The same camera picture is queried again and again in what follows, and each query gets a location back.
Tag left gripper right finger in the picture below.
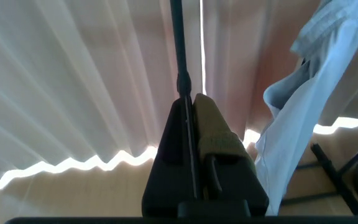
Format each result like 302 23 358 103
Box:
201 154 270 217

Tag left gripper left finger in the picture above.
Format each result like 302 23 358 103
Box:
141 95 203 218

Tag green garment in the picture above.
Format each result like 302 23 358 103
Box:
193 93 257 177

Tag pale grey shorts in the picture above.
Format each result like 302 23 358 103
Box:
255 0 358 217

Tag black clothes rack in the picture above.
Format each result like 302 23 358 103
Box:
169 0 358 217

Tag beige curtain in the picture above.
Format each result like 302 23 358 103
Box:
0 0 358 194

